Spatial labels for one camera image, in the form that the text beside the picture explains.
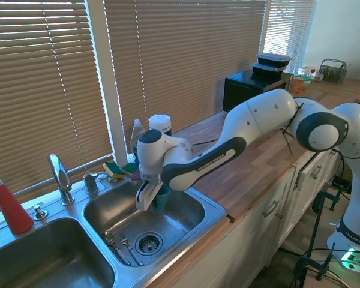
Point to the chrome faucet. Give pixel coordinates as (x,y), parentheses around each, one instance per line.
(61,180)

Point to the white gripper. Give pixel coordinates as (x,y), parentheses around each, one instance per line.
(145,196)

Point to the clear dish soap bottle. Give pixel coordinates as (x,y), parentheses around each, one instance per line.
(136,135)

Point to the chrome soap dispenser pump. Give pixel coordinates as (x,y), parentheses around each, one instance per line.
(91,181)

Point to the chrome sink sprayer knob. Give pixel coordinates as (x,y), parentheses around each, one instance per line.
(40,213)

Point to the yellow green sponge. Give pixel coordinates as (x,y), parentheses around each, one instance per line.
(129,169)
(112,170)

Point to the clear tub with green lid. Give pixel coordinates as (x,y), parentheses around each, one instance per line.
(306,75)

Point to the black microwave oven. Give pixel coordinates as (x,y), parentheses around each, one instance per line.
(243,90)

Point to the blue plastic mug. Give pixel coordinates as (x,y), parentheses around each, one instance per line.
(163,199)

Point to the wide tan window blind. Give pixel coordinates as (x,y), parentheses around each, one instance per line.
(183,60)

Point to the orange carton box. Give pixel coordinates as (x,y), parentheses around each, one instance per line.
(297,85)

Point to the small pink scrubber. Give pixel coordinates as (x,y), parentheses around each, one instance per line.
(135,175)

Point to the black takeout food container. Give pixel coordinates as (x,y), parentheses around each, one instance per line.
(273,60)
(267,72)

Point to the metal spoon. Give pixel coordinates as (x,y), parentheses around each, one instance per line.
(115,246)

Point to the black C-clamp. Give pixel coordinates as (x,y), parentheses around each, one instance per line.
(318,210)
(306,264)

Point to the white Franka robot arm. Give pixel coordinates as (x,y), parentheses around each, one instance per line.
(258,117)

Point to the metal fork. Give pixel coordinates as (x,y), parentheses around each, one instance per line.
(130,249)

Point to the tan window blind over sink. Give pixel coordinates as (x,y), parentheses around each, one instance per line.
(42,99)

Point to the stainless steel double sink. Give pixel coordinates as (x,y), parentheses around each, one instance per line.
(174,222)

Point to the white kitchen cabinet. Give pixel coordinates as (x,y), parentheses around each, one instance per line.
(252,228)

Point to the Lysol wipes canister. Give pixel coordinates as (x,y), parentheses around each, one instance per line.
(160,123)

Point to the red spray bottle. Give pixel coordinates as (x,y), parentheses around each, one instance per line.
(13,210)

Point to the narrow tan window blind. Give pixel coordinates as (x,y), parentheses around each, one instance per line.
(288,33)

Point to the grey cutlery caddy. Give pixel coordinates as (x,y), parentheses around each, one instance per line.
(333,73)

